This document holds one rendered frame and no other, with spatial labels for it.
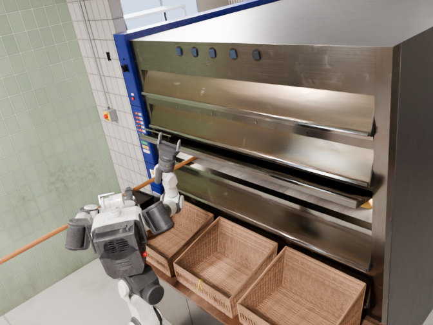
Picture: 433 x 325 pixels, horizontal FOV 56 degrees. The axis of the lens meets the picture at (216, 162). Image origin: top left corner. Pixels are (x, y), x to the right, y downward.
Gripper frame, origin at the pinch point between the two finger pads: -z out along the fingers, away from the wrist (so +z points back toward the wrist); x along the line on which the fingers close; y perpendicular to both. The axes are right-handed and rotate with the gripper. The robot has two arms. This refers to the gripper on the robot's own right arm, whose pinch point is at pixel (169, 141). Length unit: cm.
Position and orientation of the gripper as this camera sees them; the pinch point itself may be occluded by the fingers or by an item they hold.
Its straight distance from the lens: 210.5
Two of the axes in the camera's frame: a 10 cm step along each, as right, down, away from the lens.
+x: -9.2, -3.6, 1.7
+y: 3.6, -5.6, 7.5
